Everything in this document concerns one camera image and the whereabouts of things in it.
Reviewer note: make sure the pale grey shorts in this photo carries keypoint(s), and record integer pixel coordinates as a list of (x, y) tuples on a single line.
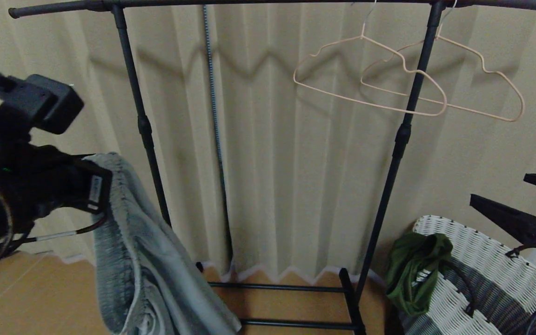
[(156, 260)]

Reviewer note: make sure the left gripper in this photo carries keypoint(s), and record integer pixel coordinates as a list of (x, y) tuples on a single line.
[(49, 181)]

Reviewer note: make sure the beige curtain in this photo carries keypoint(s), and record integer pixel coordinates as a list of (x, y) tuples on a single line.
[(296, 163)]

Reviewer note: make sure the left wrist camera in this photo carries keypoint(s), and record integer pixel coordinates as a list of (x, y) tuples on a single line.
[(44, 104)]

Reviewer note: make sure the green garment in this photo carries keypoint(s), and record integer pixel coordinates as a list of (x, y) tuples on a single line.
[(412, 274)]

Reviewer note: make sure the black clothes rack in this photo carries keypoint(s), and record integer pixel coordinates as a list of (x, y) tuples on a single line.
[(403, 135)]

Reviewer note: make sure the pink clothes hanger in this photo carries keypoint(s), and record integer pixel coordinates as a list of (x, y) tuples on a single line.
[(483, 63), (400, 56)]

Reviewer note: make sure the white laundry basket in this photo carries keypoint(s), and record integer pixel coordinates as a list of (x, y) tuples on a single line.
[(482, 251)]

